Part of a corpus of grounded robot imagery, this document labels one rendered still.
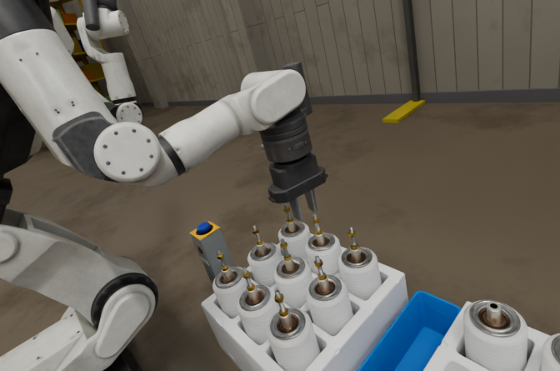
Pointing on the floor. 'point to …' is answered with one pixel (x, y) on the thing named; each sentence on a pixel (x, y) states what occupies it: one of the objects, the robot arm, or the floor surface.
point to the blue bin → (412, 335)
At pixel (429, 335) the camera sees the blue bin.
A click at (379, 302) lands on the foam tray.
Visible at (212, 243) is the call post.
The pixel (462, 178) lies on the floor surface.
